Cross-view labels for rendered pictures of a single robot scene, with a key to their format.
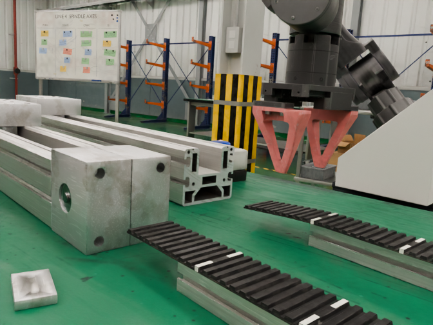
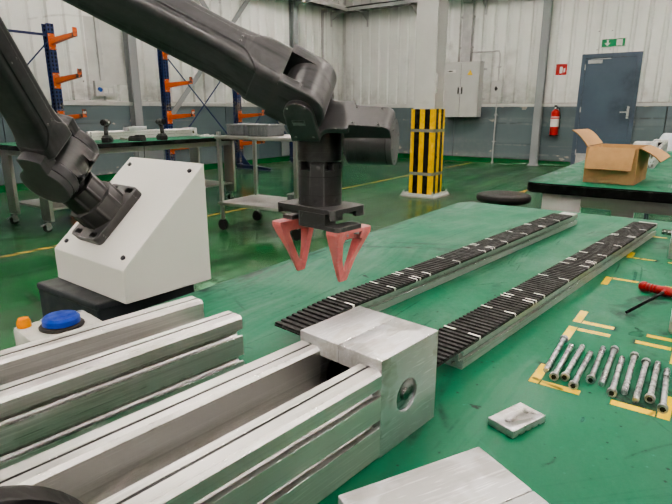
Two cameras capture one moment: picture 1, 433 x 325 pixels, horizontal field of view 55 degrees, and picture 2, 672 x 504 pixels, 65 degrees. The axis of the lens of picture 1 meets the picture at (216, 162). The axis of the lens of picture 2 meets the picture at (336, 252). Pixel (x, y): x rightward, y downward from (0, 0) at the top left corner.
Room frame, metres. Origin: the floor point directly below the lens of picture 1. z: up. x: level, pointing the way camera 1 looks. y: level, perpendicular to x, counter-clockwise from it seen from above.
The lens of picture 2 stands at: (0.53, 0.59, 1.08)
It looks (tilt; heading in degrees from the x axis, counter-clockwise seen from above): 15 degrees down; 265
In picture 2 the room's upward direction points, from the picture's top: straight up
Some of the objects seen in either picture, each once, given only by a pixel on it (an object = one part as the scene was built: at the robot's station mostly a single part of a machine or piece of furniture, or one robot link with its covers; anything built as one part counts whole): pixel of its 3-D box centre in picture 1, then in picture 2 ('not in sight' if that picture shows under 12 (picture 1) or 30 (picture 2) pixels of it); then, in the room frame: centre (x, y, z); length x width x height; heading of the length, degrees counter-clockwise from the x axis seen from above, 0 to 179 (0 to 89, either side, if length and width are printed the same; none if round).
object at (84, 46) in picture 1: (77, 79); not in sight; (6.24, 2.13, 0.97); 1.51 x 0.50 x 1.95; 69
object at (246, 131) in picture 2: not in sight; (278, 176); (0.64, -4.29, 0.50); 1.03 x 0.55 x 1.01; 144
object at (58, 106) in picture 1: (48, 109); not in sight; (1.10, 0.45, 0.87); 0.16 x 0.11 x 0.07; 43
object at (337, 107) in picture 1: (317, 130); (307, 239); (0.51, -0.12, 0.91); 0.07 x 0.07 x 0.09; 43
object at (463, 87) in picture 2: not in sight; (469, 107); (-3.31, -10.83, 1.14); 1.30 x 0.28 x 2.28; 139
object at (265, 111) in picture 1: (292, 131); (334, 245); (0.47, -0.08, 0.91); 0.07 x 0.07 x 0.09; 43
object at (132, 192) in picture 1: (120, 192); (359, 370); (0.46, 0.11, 0.83); 0.12 x 0.09 x 0.10; 133
